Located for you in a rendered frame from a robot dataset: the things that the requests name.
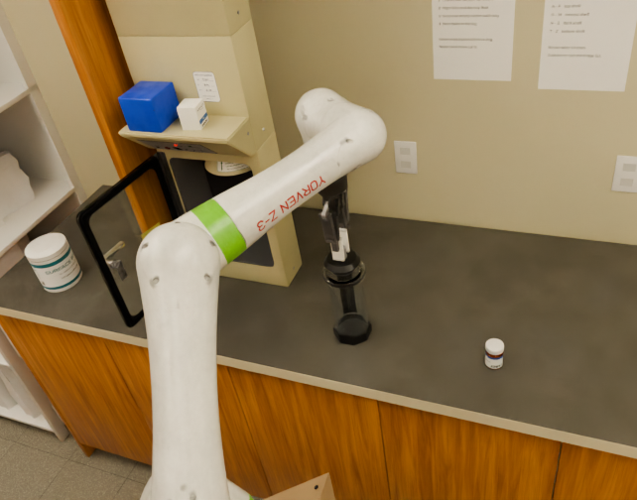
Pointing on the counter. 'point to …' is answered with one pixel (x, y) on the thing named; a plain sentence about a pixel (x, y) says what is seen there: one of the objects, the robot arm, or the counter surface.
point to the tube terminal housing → (283, 241)
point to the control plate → (178, 146)
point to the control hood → (242, 144)
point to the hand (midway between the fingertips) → (339, 244)
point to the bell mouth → (225, 168)
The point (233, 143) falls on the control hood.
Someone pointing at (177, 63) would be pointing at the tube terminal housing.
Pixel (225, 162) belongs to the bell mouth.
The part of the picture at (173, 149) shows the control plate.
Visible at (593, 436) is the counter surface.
